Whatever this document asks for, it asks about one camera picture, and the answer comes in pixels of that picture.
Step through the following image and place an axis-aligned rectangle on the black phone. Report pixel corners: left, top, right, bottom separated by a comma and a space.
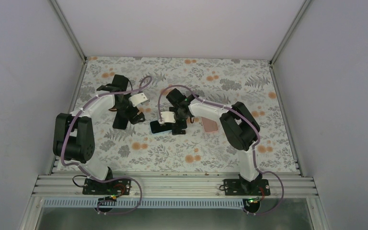
112, 110, 129, 130
149, 121, 173, 134

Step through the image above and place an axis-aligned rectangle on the pink phone case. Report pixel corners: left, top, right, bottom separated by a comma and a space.
201, 117, 219, 133

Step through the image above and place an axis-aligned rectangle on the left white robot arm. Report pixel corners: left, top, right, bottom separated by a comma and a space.
53, 75, 152, 194

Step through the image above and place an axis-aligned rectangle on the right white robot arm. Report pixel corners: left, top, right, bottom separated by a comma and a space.
159, 89, 261, 195

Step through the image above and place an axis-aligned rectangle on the floral patterned table mat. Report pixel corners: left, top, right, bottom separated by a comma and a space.
76, 57, 298, 173

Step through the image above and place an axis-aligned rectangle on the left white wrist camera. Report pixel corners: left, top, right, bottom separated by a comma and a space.
128, 92, 149, 107

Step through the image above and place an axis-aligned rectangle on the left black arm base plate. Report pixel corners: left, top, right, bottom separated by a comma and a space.
82, 178, 131, 196

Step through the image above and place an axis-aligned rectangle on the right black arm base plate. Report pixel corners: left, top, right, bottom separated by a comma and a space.
219, 179, 271, 196

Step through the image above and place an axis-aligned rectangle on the aluminium mounting rail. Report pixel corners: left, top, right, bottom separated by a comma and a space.
32, 173, 318, 198

